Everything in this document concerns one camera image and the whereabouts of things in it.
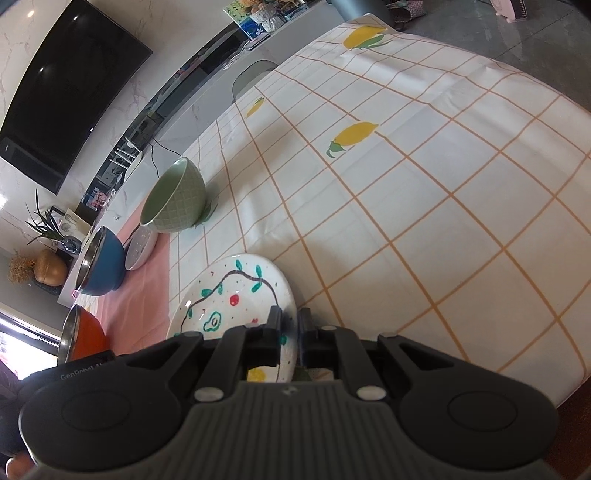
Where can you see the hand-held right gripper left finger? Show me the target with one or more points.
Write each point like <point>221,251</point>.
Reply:
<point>274,333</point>

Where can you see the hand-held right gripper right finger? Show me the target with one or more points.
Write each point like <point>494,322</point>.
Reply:
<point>304,338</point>

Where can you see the orange steel-lined bowl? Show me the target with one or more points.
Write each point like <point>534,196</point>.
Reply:
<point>87,337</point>

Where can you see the painted white plate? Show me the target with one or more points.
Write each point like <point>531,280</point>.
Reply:
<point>221,295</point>

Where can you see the blue steel-lined bowl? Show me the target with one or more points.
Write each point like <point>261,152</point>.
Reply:
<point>108,272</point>

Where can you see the white dotted bowl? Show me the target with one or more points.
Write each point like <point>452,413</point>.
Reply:
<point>138,251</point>

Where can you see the green ceramic bowl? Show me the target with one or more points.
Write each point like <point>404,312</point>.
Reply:
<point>178,203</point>

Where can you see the person's left hand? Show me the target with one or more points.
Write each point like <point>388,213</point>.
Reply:
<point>13,467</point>

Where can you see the pink printed placemat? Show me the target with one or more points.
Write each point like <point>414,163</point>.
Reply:
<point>138,304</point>

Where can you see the brown gourd-shaped vase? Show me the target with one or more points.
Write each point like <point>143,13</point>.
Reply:
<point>50,267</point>

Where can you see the dried flower bunch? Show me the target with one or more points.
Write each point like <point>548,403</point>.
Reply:
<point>21,270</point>

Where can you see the long-leaf potted plant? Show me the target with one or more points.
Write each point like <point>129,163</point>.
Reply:
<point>46,226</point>

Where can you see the checked lemon-print tablecloth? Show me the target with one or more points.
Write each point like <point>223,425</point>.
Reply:
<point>415,207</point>

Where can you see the white router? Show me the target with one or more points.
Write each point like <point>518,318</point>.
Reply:
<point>124,152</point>

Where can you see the grey rolling stool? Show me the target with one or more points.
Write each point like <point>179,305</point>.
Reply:
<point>251,76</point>

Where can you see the black television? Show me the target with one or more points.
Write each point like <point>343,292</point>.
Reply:
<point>69,92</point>

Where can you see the grey marble media console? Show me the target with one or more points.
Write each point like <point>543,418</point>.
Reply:
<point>281,50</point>

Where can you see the colourful picture book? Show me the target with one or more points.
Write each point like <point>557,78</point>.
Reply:
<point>240,16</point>

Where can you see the teddy bear in knit pot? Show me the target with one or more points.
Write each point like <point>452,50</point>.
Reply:
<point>267,10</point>

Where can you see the patterned small basket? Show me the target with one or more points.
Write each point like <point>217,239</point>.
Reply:
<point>408,11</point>

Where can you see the pink space heater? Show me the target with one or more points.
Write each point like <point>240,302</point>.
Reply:
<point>510,8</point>

